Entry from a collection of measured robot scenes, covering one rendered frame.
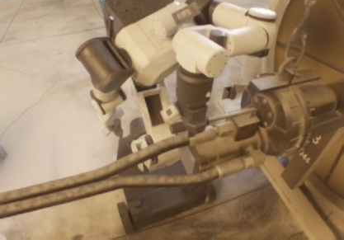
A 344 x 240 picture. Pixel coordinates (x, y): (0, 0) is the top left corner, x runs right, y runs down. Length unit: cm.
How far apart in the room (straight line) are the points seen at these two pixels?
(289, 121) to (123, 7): 62
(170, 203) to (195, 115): 89
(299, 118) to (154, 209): 94
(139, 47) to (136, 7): 15
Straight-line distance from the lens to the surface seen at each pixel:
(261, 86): 69
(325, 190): 174
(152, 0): 83
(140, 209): 136
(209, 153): 73
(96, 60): 69
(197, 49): 48
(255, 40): 61
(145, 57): 71
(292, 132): 74
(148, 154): 67
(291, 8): 184
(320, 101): 96
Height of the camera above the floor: 146
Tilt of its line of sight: 43 degrees down
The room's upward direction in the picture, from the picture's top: 3 degrees clockwise
